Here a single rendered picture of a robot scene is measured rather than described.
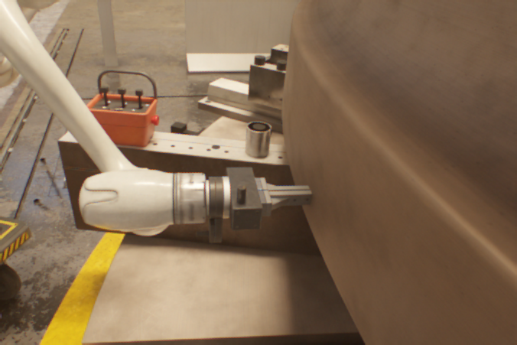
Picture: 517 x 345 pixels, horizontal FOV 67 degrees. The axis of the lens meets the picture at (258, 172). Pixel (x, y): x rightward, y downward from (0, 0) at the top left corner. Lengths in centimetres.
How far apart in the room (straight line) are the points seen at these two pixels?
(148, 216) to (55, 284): 126
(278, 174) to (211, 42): 317
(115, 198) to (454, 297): 50
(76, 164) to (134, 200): 80
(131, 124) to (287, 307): 76
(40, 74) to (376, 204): 61
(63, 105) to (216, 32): 357
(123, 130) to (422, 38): 94
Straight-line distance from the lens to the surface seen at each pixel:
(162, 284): 137
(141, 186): 66
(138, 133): 131
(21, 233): 167
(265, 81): 224
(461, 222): 40
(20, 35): 83
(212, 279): 138
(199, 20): 427
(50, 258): 202
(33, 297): 188
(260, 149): 127
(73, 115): 83
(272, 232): 143
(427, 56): 65
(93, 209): 68
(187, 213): 67
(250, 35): 441
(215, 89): 254
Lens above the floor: 133
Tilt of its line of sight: 32 degrees down
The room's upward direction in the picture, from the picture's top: 5 degrees clockwise
